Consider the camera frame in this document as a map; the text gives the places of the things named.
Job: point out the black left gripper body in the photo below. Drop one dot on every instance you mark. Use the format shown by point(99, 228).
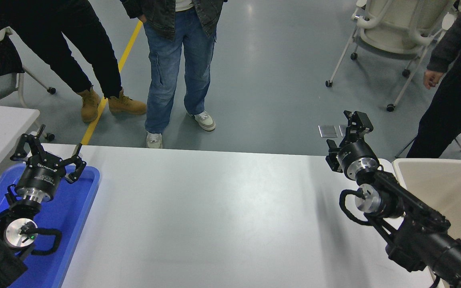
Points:
point(40, 176)

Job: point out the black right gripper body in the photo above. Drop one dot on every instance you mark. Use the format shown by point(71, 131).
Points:
point(354, 156)

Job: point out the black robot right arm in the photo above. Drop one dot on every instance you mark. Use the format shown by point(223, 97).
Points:
point(414, 224)

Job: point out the person's right hand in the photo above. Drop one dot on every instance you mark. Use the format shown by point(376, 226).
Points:
point(431, 78)

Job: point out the metal floor plate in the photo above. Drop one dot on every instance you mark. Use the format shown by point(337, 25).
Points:
point(327, 131)
point(342, 130)

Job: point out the blue plastic tray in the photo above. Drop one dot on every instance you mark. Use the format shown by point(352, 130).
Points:
point(70, 224)

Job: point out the large pale bin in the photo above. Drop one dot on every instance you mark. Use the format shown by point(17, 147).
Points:
point(446, 188)

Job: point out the person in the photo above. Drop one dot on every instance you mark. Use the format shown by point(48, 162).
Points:
point(174, 60)
point(62, 48)
point(454, 92)

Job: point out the white rolling chair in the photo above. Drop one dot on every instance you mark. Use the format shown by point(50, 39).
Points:
point(390, 28)

